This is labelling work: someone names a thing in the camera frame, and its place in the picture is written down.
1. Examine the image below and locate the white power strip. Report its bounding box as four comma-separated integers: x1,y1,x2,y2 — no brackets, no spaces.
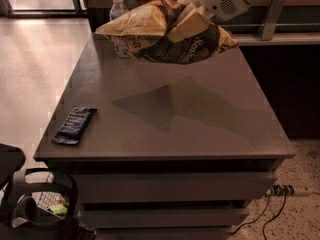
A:
266,185,313,197

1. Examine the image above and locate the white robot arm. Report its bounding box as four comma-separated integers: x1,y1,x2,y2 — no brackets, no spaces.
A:
168,0,284,43

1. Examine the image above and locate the black bag with handles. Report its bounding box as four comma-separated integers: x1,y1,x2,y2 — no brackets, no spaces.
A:
1,168,95,240

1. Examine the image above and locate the wire mesh basket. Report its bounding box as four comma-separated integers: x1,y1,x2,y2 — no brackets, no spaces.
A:
32,172,69,218

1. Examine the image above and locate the black chair edge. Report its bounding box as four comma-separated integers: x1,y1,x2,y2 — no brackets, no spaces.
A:
0,144,26,188

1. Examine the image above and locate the clear plastic water bottle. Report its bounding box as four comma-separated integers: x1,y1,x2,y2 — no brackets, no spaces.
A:
109,0,131,59

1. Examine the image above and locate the black power cable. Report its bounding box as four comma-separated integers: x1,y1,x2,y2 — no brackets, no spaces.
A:
229,193,273,237
261,194,288,240

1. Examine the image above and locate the blue rxbar blueberry wrapper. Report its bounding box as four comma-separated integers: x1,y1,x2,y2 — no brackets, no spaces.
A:
51,106,97,145

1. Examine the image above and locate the brown chip bag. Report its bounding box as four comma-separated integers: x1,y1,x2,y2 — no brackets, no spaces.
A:
96,0,238,64

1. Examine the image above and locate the grey drawer cabinet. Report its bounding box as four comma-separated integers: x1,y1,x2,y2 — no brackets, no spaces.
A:
35,37,294,240

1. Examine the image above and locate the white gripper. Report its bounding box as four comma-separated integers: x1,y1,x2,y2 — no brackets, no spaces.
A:
167,0,250,43

